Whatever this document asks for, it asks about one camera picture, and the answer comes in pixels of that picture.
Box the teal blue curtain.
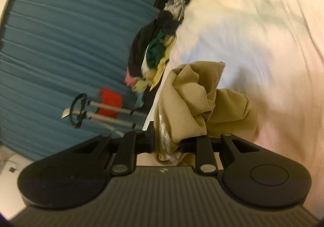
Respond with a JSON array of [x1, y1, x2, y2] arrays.
[[1, 0, 158, 161]]

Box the tan printed t-shirt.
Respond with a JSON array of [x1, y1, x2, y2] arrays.
[[154, 61, 258, 166]]

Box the pastel tie-dye duvet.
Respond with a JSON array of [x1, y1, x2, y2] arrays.
[[141, 0, 324, 220]]

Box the red cloth on stand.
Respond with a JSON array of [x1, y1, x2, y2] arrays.
[[96, 88, 123, 119]]

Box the silver garment steamer stand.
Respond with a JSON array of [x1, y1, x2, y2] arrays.
[[61, 93, 147, 137]]

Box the pile of mixed clothes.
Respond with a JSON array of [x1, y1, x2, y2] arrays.
[[125, 0, 186, 94]]

